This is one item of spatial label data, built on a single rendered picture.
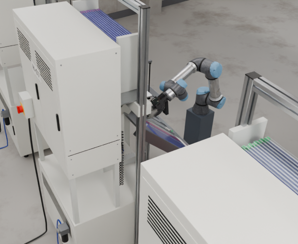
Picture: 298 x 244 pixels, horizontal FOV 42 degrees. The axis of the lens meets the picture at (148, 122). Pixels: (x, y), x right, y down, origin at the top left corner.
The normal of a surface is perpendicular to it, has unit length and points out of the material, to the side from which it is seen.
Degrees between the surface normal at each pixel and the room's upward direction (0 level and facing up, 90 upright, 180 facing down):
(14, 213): 0
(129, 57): 90
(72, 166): 90
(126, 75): 90
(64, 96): 90
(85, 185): 0
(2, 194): 0
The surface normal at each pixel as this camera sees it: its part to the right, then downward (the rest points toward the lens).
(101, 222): 0.51, 0.52
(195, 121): -0.77, 0.35
